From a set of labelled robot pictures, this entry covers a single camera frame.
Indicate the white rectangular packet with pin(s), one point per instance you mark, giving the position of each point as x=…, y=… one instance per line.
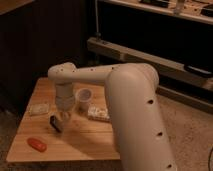
x=99, y=114

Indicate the orange oblong toy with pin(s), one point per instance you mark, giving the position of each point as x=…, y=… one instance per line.
x=37, y=144

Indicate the white plastic cup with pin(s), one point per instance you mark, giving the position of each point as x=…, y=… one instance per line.
x=83, y=98

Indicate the vertical metal pole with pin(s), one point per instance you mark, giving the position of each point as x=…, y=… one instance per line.
x=98, y=34

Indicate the black remote on shelf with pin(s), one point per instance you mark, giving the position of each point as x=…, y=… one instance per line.
x=199, y=72

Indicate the black eraser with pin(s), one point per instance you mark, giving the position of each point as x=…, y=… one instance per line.
x=55, y=123

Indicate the long metal shelf rail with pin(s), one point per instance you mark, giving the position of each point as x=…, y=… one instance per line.
x=165, y=67

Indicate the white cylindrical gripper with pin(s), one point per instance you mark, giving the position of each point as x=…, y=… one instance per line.
x=64, y=100

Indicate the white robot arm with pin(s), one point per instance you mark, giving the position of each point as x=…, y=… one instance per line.
x=130, y=94

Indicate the wooden table board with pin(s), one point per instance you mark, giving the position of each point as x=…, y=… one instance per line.
x=82, y=139

